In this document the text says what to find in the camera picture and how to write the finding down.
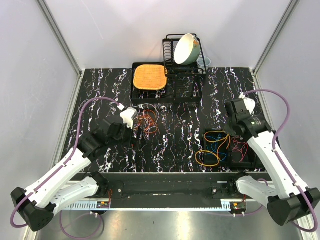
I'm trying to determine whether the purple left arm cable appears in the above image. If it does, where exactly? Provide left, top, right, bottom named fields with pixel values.
left=9, top=97, right=123, bottom=238

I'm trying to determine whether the black bin middle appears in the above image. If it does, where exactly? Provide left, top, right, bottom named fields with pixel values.
left=229, top=136, right=258, bottom=169

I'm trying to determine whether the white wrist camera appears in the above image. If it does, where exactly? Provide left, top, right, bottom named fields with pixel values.
left=117, top=103, right=138, bottom=129
left=238, top=93, right=256, bottom=115

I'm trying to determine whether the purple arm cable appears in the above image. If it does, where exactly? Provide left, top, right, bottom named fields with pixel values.
left=243, top=89, right=318, bottom=233
left=9, top=97, right=123, bottom=238

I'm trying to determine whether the light blue cup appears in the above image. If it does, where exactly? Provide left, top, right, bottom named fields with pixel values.
left=196, top=56, right=211, bottom=70

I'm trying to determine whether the cream ceramic bowl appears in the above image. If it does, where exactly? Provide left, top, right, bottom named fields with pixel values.
left=174, top=33, right=201, bottom=65

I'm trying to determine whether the black bin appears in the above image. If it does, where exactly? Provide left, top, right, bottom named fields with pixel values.
left=229, top=136, right=258, bottom=169
left=203, top=129, right=230, bottom=167

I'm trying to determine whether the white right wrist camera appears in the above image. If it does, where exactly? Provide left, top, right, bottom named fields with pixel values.
left=238, top=93, right=256, bottom=115

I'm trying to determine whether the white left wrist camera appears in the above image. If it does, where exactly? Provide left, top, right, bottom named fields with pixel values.
left=117, top=103, right=138, bottom=129

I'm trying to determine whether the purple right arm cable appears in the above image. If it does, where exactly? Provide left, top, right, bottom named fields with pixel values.
left=243, top=89, right=318, bottom=233

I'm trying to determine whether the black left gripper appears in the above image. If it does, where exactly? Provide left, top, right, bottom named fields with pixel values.
left=108, top=121, right=147, bottom=152

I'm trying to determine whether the black dish rack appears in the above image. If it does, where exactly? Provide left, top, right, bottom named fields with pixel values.
left=162, top=33, right=207, bottom=77

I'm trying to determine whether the orange woven mat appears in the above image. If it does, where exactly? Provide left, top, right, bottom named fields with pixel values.
left=133, top=64, right=168, bottom=91

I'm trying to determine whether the black bin left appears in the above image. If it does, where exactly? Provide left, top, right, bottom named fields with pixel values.
left=203, top=129, right=230, bottom=167

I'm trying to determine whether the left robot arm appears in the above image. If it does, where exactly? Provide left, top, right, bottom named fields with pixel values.
left=10, top=115, right=135, bottom=232

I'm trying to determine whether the black wire tray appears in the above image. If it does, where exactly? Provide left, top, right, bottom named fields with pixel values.
left=130, top=62, right=206, bottom=105

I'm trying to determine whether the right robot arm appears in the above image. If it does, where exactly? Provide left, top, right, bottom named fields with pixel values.
left=224, top=97, right=320, bottom=226

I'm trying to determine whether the red cable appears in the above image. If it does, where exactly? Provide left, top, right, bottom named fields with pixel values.
left=231, top=138, right=248, bottom=163

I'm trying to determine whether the orange cable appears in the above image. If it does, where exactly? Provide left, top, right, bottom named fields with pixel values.
left=134, top=108, right=161, bottom=135

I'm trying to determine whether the blue cable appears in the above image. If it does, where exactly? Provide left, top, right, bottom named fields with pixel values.
left=206, top=133, right=228, bottom=161

